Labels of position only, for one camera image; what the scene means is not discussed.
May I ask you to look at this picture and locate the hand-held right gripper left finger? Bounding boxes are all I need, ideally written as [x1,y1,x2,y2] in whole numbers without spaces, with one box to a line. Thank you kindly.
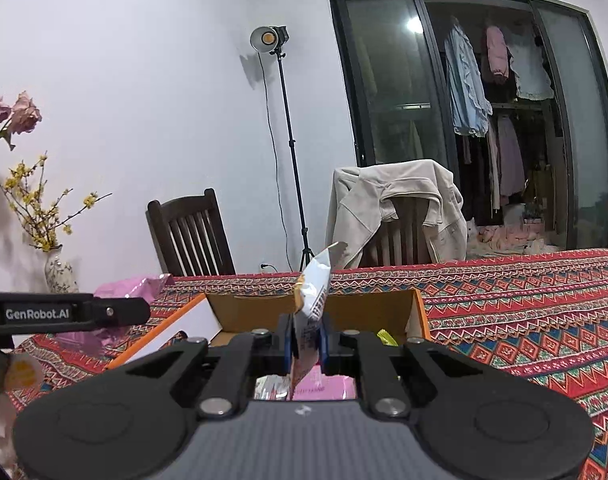
[104,312,295,420]

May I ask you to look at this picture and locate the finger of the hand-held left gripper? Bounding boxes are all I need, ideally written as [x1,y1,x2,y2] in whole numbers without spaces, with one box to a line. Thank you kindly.
[91,296,152,333]

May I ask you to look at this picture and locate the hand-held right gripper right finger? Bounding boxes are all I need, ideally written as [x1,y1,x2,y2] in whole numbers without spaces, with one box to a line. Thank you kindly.
[319,314,492,421]

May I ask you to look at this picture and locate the orange cardboard box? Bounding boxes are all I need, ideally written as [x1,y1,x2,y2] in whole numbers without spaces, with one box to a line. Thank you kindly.
[104,287,432,403]

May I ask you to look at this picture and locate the puffy pink snack packet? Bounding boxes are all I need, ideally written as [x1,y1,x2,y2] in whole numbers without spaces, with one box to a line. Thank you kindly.
[293,372,358,402]

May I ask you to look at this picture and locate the red and silver snack packet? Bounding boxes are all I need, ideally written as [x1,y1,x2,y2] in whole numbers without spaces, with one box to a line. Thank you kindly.
[254,375,289,402]

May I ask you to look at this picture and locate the white and orange snack packet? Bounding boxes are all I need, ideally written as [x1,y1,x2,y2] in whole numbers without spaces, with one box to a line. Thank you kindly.
[290,241,349,395]

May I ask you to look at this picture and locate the small floral patterned vase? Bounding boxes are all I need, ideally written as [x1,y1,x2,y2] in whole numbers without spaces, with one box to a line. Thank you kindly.
[44,245,80,294]

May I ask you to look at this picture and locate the yellow flower sprigs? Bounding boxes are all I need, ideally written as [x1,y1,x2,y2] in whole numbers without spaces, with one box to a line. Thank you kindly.
[0,152,114,253]

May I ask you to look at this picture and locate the dark wooden chair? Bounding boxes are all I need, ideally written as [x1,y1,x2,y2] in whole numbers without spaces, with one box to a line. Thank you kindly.
[146,188,236,277]

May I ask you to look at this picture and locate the wooden chair under jacket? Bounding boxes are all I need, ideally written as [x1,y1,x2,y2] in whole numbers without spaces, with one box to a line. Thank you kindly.
[359,195,435,267]

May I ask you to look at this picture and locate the beige jacket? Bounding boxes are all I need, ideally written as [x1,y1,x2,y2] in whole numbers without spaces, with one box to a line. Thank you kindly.
[326,159,468,270]

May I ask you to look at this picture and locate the pink artificial roses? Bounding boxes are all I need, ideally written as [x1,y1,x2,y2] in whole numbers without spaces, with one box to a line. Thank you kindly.
[0,91,44,221]

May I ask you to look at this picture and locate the black light stand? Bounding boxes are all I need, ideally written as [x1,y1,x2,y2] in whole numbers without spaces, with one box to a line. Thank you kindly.
[276,52,317,273]

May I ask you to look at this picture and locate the pink clothes pile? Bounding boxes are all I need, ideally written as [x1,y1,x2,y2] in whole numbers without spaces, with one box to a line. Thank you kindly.
[476,222,547,252]

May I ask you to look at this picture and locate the pale pink hanging garment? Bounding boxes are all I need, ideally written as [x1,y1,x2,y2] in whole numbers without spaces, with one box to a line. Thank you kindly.
[496,115,527,198]

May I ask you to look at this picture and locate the black framed sliding glass door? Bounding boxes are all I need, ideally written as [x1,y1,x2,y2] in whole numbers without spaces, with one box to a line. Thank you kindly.
[325,0,608,256]

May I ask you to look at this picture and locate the light blue hanging shirt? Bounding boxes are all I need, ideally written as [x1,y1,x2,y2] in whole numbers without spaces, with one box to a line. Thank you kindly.
[444,22,493,137]

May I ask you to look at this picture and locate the studio light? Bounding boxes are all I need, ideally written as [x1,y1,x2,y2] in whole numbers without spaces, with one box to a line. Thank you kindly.
[250,25,291,56]

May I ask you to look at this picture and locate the white hanging garment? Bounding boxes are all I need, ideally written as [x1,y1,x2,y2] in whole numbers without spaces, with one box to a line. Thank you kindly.
[506,35,555,101]

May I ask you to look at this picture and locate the black light cable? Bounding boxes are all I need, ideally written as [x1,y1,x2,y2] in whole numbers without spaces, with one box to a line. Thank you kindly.
[258,52,289,273]

